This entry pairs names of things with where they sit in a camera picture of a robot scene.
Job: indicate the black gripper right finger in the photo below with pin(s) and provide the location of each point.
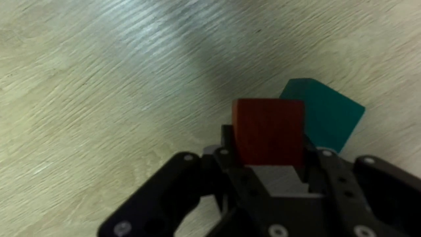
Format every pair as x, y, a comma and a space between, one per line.
351, 198

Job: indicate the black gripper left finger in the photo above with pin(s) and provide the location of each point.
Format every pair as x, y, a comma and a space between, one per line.
185, 193

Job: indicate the green wooden block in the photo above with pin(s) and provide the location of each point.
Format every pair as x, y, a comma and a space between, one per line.
330, 116

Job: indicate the orange wooden block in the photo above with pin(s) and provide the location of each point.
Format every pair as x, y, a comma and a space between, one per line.
270, 132

